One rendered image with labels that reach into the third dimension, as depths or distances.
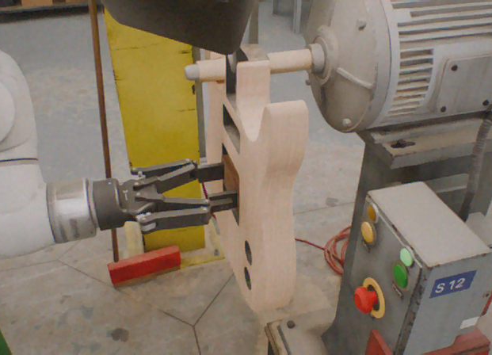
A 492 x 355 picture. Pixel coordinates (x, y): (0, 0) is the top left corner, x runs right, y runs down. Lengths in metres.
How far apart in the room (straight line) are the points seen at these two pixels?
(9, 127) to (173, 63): 1.06
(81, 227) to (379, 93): 0.46
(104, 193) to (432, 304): 0.47
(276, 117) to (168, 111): 1.26
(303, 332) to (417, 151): 0.86
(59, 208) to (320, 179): 2.08
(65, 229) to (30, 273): 1.60
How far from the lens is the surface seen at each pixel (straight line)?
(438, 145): 0.86
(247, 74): 0.62
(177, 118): 1.77
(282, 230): 0.62
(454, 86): 0.77
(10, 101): 0.68
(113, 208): 0.70
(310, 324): 1.57
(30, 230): 0.70
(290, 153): 0.54
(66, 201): 0.69
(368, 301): 0.74
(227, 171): 0.74
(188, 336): 1.91
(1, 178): 0.70
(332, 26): 0.78
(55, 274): 2.25
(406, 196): 0.72
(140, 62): 1.66
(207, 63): 0.73
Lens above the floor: 1.54
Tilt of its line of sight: 36 degrees down
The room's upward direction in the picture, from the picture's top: straight up
